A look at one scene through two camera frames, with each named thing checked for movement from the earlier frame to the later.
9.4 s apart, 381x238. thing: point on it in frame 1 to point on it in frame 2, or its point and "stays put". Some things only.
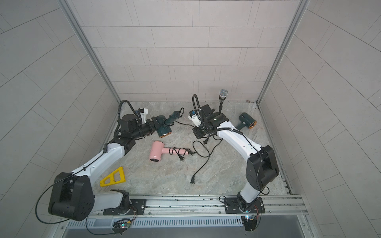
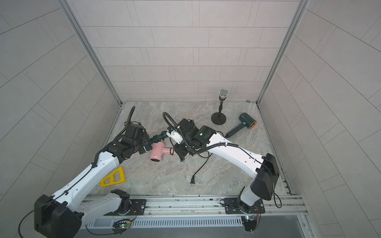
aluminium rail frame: [207, 206] stays put
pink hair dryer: [158, 148] stays put
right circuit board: [250, 222] stays put
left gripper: [152, 130] to [145, 137]
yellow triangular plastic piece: [111, 177] stays put
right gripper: [197, 131] to [181, 151]
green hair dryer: [164, 129] to [156, 139]
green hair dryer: [246, 119] stays put
